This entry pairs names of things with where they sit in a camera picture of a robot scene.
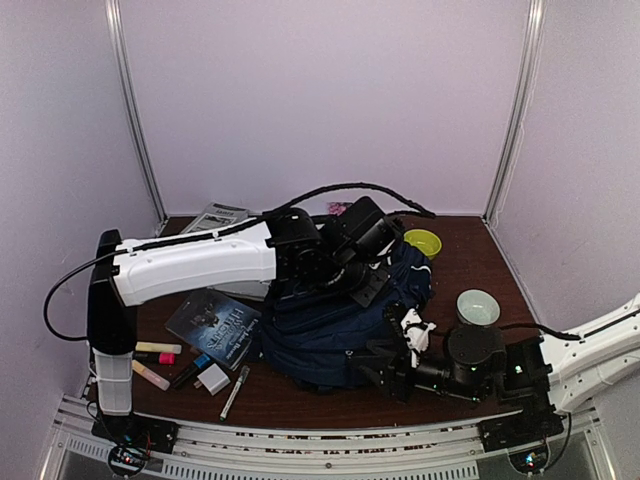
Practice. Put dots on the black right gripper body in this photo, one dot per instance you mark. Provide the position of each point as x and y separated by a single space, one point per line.
401 381

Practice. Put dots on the teal patterned ceramic bowl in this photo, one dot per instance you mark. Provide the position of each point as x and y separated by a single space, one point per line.
477 307

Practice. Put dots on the yellow highlighter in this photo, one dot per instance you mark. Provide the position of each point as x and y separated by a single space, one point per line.
157 347

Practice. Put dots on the aluminium front rail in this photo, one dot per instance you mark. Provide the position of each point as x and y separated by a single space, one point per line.
451 450

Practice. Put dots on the dark Wuthering Heights book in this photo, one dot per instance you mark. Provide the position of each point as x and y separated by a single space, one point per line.
216 325

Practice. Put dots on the white power adapter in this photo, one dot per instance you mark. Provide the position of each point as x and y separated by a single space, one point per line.
213 380

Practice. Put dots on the white Designer Fate book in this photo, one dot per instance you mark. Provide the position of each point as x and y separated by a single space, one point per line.
337 208

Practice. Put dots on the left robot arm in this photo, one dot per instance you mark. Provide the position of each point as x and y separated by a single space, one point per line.
280 245

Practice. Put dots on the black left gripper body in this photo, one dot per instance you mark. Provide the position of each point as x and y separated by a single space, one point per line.
365 292

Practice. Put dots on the beige highlighter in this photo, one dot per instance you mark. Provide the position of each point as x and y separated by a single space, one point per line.
150 376

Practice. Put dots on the blue cap marker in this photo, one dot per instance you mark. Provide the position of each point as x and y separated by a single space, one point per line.
199 364

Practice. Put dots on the navy blue student backpack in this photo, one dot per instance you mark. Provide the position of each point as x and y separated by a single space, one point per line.
307 334

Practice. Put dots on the pink highlighter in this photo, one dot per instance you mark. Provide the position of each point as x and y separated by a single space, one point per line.
159 358

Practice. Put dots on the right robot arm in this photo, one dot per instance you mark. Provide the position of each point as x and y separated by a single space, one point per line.
552 372

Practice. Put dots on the lime green bowl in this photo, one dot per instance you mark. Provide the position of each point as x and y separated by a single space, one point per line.
425 241

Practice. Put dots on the grey Ianra magazine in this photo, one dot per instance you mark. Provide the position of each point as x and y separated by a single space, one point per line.
215 216

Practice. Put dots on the aluminium frame post right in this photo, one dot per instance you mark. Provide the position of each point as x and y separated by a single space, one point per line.
524 85

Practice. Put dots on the aluminium frame post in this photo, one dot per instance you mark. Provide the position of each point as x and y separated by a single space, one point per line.
133 117
524 85

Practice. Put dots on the aluminium frame post left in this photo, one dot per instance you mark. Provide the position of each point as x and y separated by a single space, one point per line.
133 117

